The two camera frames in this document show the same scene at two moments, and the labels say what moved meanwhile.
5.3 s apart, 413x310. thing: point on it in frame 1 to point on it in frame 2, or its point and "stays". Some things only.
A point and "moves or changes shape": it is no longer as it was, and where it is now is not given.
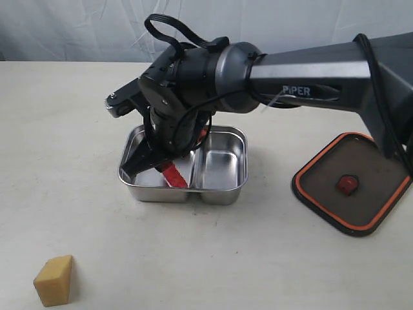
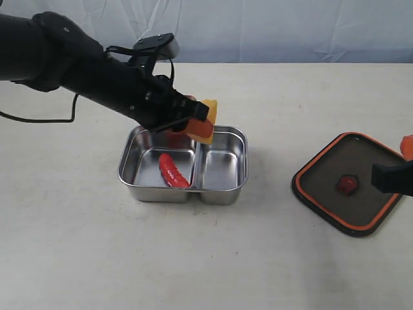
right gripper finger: [144, 159] to [395, 179]
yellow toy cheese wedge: [53, 283] moves or changes shape
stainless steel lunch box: [216, 172] stays
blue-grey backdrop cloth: [115, 30] stays
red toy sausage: [172, 175] stays
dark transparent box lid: [350, 184] stays
